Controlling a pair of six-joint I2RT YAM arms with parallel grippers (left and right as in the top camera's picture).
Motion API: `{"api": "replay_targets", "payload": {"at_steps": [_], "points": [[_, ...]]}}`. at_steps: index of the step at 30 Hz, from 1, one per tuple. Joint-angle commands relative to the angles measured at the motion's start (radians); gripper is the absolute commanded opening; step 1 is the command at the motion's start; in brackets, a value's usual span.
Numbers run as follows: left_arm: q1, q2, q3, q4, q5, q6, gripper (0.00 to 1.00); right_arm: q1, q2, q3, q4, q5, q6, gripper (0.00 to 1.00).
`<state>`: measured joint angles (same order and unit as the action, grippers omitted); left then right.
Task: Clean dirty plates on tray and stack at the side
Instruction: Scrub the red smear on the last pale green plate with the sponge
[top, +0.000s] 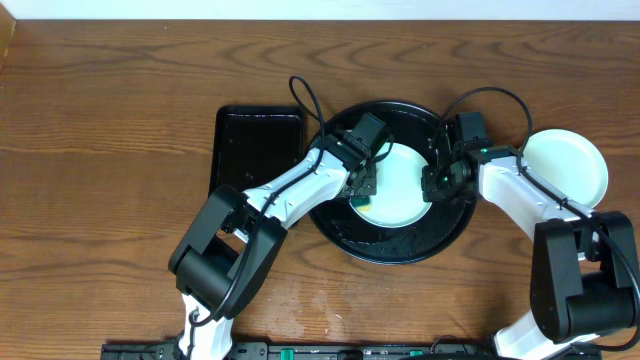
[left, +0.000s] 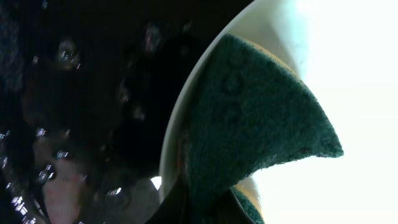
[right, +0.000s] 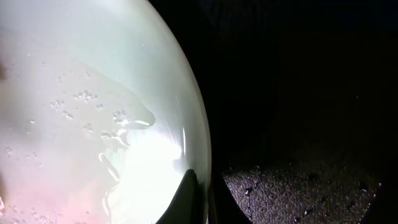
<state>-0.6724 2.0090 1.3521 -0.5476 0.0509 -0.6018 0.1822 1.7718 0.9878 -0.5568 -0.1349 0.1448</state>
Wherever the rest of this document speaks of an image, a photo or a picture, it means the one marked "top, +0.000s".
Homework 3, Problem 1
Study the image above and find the green yellow sponge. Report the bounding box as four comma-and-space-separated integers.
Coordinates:
350, 196, 371, 212

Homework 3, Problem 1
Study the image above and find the light blue plate top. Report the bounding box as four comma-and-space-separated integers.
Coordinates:
349, 142, 432, 228

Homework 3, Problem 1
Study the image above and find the light green plate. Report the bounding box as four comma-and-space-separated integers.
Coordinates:
524, 129, 609, 208

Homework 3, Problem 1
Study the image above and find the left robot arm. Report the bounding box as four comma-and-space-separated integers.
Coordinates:
168, 135, 386, 359

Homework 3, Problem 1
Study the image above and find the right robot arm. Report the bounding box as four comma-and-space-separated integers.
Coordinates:
421, 147, 639, 359

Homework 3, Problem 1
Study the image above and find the black round tray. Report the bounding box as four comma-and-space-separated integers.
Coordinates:
309, 101, 476, 264

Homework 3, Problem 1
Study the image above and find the black rectangular tray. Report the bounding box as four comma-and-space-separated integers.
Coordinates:
209, 105, 306, 192

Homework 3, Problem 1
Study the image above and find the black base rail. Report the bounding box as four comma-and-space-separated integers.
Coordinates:
99, 339, 601, 360

